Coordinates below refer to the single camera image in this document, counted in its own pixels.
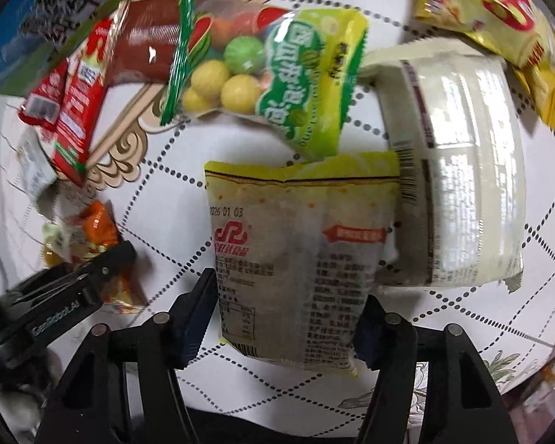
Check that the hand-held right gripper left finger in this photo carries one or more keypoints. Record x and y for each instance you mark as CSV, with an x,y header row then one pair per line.
x,y
196,319

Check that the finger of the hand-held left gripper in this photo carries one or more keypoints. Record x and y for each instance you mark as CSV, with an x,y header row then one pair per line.
x,y
115,259

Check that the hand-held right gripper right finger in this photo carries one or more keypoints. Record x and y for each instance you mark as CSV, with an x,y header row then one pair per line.
x,y
363,337

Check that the small orange candy packet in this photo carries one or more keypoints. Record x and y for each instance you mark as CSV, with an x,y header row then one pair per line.
x,y
95,226

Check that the red sausage packet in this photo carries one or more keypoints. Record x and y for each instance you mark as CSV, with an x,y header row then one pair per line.
x,y
88,101

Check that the small red snack packet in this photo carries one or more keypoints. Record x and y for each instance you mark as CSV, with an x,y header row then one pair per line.
x,y
44,97

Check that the white snack packet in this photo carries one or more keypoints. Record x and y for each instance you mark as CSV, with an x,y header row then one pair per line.
x,y
467,171

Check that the cardboard box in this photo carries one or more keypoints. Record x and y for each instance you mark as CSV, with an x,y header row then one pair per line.
x,y
37,32

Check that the green candy ball packet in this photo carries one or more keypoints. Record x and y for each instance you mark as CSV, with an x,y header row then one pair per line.
x,y
282,83

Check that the yellow panda snack packet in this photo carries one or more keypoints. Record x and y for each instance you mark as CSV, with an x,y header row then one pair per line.
x,y
490,4

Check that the white quilted mattress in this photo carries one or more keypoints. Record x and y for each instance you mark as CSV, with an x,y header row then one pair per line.
x,y
166,203

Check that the small white wrapper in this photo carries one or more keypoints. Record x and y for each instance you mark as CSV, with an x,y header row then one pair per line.
x,y
34,166

